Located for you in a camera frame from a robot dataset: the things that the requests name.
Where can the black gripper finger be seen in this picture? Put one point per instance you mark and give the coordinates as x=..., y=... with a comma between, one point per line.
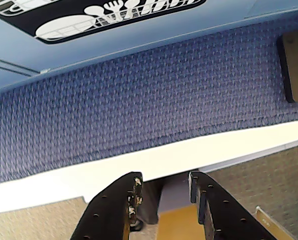
x=226, y=220
x=109, y=212

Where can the blue toy kitchen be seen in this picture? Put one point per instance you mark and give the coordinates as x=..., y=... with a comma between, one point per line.
x=139, y=37

